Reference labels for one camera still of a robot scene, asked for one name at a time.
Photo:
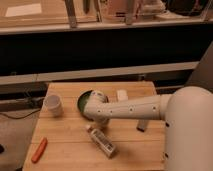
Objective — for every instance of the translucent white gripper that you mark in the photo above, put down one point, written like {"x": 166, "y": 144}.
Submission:
{"x": 100, "y": 123}

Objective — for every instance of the white squeeze bottle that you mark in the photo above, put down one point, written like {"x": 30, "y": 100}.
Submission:
{"x": 101, "y": 140}

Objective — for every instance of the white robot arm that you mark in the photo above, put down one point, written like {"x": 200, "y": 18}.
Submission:
{"x": 188, "y": 117}

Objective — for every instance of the grey chalkboard eraser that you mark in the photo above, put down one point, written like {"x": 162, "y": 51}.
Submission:
{"x": 142, "y": 125}

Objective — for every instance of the green bowl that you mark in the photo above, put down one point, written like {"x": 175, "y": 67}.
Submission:
{"x": 81, "y": 103}

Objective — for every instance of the white paper cup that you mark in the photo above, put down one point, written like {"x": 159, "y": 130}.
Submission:
{"x": 54, "y": 105}

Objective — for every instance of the orange carrot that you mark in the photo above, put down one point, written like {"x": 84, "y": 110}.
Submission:
{"x": 39, "y": 151}

